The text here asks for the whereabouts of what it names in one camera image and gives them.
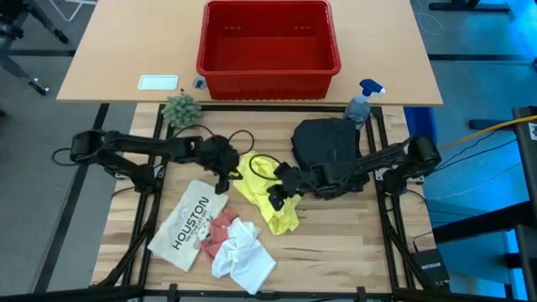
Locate blue-capped spray bottle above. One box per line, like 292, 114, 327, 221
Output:
344, 78, 386, 129

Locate black tripod stand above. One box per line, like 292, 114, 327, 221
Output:
0, 0, 70, 97

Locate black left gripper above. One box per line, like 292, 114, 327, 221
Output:
200, 134, 244, 195

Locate white Houston tote bag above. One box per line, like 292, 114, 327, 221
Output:
147, 179, 230, 273

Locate black table foot bar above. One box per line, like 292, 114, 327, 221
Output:
8, 49, 76, 58
427, 53, 536, 62

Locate long black floor bar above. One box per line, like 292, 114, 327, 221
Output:
32, 102, 111, 294

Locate black stand base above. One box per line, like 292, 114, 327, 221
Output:
428, 0, 512, 13

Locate blue plastic bin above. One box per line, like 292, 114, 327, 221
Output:
403, 107, 438, 142

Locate white floor cable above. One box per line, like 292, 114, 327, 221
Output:
413, 0, 445, 37

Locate black t-shirt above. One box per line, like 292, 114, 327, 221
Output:
291, 117, 362, 167

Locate white rectangular tray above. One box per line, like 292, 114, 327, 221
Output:
137, 74, 180, 91

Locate pink garment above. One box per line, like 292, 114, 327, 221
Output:
201, 208, 241, 261

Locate dark denim jeans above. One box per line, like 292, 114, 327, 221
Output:
310, 159, 371, 200

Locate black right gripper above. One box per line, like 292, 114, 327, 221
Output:
267, 161, 322, 212

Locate red plastic laundry basket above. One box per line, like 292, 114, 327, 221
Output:
196, 0, 342, 101

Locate yellow shirt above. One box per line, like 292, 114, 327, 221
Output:
232, 150, 303, 237

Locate black Netgear network switch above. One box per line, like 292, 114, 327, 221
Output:
413, 247, 451, 291

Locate green succulent plant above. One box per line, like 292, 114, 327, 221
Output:
161, 92, 203, 130

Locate white garment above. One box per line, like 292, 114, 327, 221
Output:
211, 217, 278, 295

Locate black aluminium table frame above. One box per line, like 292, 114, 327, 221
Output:
0, 102, 537, 302

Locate yellow cable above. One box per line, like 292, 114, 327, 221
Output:
438, 113, 537, 151

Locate black floor cable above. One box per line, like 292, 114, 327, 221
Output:
435, 138, 518, 173

